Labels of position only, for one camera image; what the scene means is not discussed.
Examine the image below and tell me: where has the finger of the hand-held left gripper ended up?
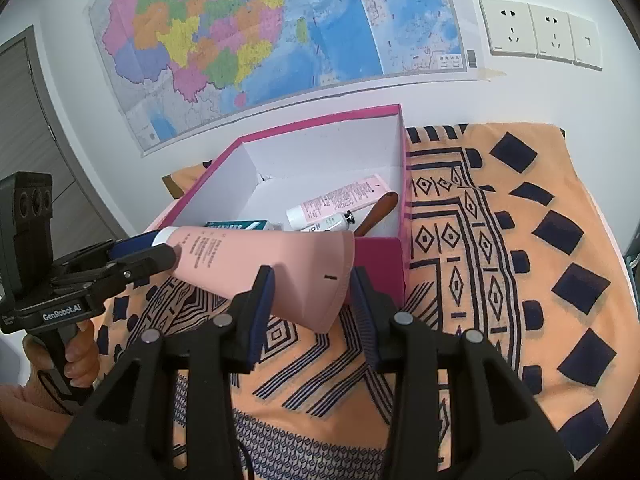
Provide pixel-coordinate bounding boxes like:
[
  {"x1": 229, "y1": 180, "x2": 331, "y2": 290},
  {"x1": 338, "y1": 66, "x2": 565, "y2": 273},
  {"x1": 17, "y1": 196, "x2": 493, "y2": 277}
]
[
  {"x1": 65, "y1": 245, "x2": 178, "y2": 301},
  {"x1": 107, "y1": 232, "x2": 161, "y2": 261}
]

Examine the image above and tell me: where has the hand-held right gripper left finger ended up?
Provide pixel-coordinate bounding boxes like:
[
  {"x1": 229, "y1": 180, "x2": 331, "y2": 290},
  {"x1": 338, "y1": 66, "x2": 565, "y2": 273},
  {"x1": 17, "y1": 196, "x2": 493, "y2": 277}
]
[{"x1": 47, "y1": 265, "x2": 276, "y2": 480}]

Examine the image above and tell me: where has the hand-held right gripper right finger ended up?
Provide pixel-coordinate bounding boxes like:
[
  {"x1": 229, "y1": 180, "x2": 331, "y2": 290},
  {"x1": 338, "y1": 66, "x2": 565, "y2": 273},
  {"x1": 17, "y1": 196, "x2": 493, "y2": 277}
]
[{"x1": 350, "y1": 266, "x2": 573, "y2": 480}]

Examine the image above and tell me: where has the pink cardboard box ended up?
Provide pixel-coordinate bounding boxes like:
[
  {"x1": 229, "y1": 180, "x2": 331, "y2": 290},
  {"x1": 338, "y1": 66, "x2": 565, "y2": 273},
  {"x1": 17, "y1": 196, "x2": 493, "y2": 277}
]
[{"x1": 145, "y1": 103, "x2": 412, "y2": 311}]

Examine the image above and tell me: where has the large plain pink tube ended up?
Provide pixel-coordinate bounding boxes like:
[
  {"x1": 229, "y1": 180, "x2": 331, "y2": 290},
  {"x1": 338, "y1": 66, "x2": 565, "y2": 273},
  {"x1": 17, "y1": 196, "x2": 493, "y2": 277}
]
[{"x1": 150, "y1": 225, "x2": 357, "y2": 335}]

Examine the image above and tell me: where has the teal white medicine box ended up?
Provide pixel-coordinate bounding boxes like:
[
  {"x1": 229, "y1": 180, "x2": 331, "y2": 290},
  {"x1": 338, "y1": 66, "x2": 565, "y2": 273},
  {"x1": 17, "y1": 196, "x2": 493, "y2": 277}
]
[{"x1": 204, "y1": 218, "x2": 283, "y2": 232}]

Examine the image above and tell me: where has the brown wooden tool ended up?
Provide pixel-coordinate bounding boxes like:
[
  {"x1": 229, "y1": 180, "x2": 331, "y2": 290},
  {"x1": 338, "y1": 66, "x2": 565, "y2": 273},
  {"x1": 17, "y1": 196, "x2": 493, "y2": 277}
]
[{"x1": 354, "y1": 191, "x2": 400, "y2": 237}]

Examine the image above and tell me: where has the pink printed card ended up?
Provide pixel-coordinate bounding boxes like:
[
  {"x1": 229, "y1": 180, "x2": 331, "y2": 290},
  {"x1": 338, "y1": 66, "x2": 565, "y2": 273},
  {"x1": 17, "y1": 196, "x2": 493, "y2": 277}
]
[{"x1": 286, "y1": 174, "x2": 393, "y2": 228}]

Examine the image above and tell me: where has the person's left forearm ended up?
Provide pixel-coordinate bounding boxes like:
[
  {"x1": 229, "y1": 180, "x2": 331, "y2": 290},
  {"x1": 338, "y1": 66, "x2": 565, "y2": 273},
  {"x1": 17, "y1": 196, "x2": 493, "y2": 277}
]
[{"x1": 0, "y1": 360, "x2": 76, "y2": 456}]

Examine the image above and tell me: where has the person's left hand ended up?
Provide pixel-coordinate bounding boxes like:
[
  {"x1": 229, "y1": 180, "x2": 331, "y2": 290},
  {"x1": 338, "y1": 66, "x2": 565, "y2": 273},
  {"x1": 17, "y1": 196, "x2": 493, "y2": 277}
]
[{"x1": 64, "y1": 321, "x2": 101, "y2": 390}]

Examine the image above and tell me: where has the grey door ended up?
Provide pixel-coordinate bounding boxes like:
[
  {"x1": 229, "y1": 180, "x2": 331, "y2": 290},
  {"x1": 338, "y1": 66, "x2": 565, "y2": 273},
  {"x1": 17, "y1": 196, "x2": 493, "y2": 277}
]
[{"x1": 0, "y1": 25, "x2": 128, "y2": 256}]

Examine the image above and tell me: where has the orange patterned blanket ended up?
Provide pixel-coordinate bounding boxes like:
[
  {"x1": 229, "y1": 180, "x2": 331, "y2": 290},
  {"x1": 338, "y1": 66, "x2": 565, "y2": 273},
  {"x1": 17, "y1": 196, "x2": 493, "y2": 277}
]
[{"x1": 30, "y1": 122, "x2": 628, "y2": 480}]

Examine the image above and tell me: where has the black cable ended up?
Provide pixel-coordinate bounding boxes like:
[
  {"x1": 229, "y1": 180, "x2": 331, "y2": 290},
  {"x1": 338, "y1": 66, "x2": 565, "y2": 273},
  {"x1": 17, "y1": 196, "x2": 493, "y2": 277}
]
[{"x1": 232, "y1": 437, "x2": 256, "y2": 480}]

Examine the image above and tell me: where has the colourful wall map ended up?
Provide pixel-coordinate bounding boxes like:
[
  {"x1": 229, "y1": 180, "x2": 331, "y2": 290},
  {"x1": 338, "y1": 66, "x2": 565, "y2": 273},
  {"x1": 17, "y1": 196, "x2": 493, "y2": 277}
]
[{"x1": 89, "y1": 0, "x2": 493, "y2": 158}]

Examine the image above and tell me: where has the white wall socket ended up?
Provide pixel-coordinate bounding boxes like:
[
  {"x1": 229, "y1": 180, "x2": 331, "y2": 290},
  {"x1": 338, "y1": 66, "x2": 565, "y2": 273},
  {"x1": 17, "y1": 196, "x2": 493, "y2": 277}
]
[
  {"x1": 528, "y1": 4, "x2": 576, "y2": 63},
  {"x1": 479, "y1": 0, "x2": 538, "y2": 58}
]

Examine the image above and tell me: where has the white wall plate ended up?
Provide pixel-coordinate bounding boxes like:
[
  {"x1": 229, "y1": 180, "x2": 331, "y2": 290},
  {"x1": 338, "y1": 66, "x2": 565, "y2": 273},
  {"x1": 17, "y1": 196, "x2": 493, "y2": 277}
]
[{"x1": 568, "y1": 14, "x2": 603, "y2": 71}]

